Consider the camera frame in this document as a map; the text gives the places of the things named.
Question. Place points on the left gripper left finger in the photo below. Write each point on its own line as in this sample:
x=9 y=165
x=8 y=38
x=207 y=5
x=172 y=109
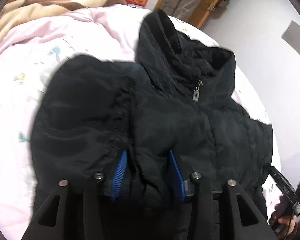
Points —
x=67 y=213

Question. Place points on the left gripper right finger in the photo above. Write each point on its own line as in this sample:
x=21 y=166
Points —
x=239 y=217

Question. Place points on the black puffer jacket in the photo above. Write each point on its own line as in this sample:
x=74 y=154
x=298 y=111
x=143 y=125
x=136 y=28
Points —
x=175 y=97

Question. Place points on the person's right hand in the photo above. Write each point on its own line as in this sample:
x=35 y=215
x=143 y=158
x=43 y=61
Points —
x=288 y=222

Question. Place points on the brown cream plush blanket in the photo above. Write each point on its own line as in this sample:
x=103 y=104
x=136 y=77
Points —
x=22 y=11

